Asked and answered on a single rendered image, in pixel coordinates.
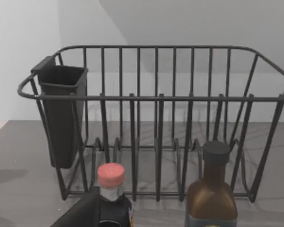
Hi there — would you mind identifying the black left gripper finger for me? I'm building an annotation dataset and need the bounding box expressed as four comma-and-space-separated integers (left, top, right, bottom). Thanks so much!
49, 186, 100, 227

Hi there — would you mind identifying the dark bottle with red cap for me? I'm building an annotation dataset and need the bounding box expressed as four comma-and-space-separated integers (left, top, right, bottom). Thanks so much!
96, 162, 134, 227

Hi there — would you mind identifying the dark plastic utensil cup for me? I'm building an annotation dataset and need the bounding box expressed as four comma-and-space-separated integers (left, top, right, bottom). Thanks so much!
30, 55, 89, 169

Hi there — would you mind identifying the brown bottle with black cap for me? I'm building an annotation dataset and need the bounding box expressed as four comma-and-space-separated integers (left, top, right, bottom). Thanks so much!
185, 140, 238, 227

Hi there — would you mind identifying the dark wire dish rack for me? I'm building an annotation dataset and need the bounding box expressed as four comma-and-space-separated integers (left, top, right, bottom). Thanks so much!
17, 45, 284, 203

